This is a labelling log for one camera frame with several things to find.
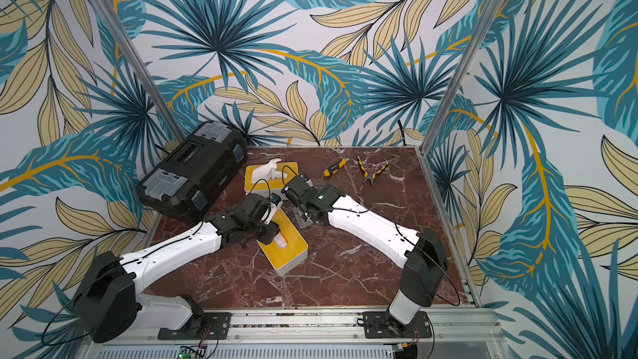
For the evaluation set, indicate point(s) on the yellow wooden box lid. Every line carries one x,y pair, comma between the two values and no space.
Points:
284,172

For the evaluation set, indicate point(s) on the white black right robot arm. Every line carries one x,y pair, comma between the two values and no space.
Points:
419,254

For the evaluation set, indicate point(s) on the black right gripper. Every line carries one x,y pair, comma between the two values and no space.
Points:
294,191

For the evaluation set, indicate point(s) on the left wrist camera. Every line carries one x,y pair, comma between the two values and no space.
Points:
275,203

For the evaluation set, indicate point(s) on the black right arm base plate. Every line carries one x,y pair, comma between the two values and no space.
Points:
380,325

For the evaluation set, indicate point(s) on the yellow handled screwdriver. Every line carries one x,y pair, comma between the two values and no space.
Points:
334,168

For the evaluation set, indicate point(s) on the white plastic tissue box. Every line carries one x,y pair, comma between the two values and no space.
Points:
259,184

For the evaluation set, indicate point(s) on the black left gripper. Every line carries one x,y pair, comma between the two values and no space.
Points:
272,230

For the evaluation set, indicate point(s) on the left aluminium corner post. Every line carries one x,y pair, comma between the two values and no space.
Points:
134,59

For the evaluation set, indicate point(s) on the right aluminium corner post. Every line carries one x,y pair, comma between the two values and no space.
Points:
476,39

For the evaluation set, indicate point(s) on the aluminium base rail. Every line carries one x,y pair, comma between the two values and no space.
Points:
339,325

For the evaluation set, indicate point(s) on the black plastic toolbox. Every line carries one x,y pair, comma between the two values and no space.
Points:
188,181

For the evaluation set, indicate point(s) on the aluminium corner post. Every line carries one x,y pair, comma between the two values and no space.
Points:
134,59
476,39

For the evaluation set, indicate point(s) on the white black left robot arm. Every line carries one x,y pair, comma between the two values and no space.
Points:
111,298

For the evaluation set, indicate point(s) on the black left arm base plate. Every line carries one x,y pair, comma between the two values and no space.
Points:
200,327

